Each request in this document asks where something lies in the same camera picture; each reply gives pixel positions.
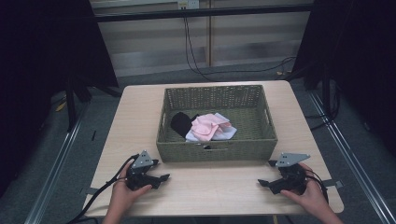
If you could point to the white wall outlet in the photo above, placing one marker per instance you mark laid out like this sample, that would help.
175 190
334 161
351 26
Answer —
188 3

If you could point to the white cloth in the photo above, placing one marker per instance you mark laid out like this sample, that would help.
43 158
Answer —
229 133

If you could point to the person's left hand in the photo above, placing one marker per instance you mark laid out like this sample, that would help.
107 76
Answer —
123 196

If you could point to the small yellow floor item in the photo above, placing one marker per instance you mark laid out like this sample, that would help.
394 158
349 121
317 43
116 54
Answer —
61 106

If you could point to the green woven basket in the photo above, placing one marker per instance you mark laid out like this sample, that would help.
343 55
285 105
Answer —
243 124

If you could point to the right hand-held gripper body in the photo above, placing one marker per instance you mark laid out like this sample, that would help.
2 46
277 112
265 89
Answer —
289 177

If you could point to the person's right hand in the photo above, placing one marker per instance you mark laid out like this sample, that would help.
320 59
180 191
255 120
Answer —
309 196

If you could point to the pink cloth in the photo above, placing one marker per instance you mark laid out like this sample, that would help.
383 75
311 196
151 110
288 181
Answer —
205 126

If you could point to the black curtain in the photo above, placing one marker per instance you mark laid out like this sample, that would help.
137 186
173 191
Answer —
37 77
361 62

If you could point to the black cloth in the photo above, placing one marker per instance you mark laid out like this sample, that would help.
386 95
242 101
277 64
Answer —
181 123

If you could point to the black horizontal bar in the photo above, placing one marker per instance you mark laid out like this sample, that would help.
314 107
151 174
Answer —
202 13

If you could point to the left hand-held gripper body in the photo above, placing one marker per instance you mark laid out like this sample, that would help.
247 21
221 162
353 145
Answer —
138 179

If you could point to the grey metal table bracket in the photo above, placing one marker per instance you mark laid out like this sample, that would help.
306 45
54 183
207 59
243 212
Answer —
334 184

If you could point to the black metal stand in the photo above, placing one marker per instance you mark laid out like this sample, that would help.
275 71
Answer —
71 105
326 93

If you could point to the metal floor rail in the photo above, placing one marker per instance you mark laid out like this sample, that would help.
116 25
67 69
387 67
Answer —
358 168
56 168

